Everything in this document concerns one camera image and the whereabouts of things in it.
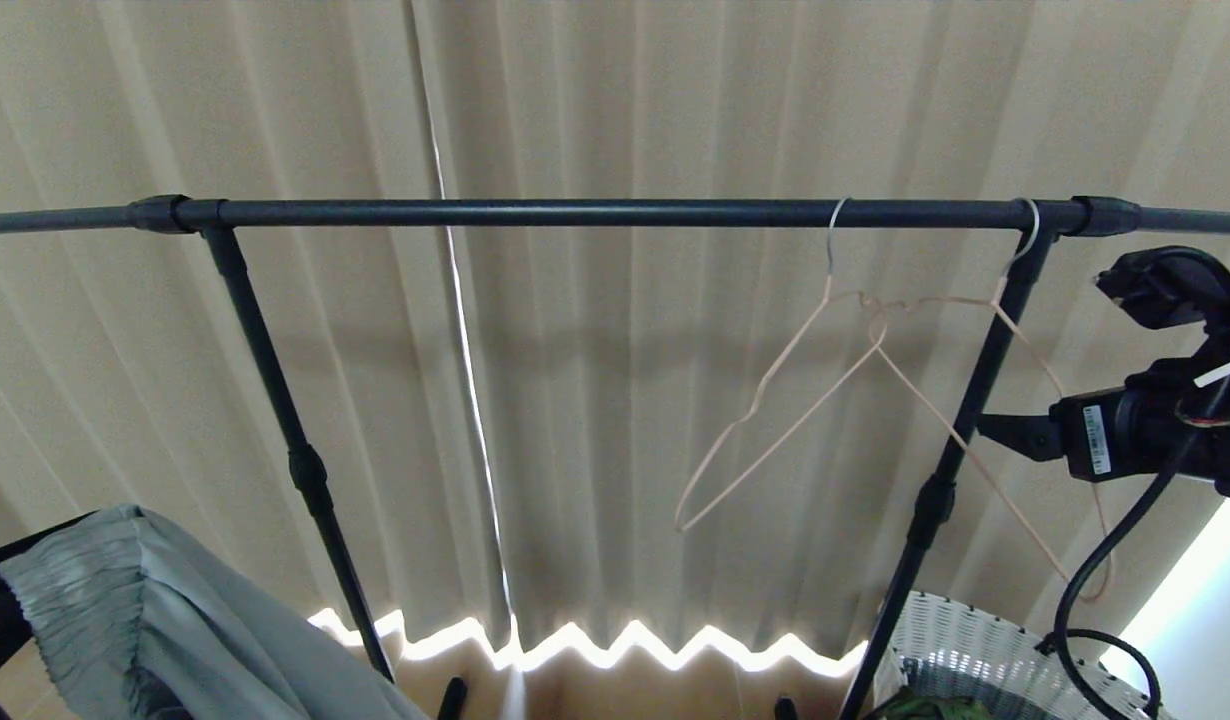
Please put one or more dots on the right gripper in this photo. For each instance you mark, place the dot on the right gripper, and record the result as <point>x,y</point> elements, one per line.
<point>1145,430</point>

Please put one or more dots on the pink clothes hanger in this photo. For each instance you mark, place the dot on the pink clothes hanger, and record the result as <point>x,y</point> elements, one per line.
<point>975,454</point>
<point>750,415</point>

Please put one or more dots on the pale grey shorts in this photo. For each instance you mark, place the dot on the pale grey shorts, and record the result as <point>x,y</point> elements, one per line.
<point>175,620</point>

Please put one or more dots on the white laundry basket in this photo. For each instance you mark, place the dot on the white laundry basket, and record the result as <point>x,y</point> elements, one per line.
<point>975,650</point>

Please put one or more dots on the black clothes rack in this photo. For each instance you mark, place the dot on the black clothes rack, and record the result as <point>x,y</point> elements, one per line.
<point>575,213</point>

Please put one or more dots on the green garment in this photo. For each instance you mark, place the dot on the green garment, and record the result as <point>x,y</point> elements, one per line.
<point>935,711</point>

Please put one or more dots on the beige curtain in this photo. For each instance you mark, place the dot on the beige curtain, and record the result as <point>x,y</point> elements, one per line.
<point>625,450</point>

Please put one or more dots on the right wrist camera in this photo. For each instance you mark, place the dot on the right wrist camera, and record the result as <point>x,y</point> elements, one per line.
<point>1175,285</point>

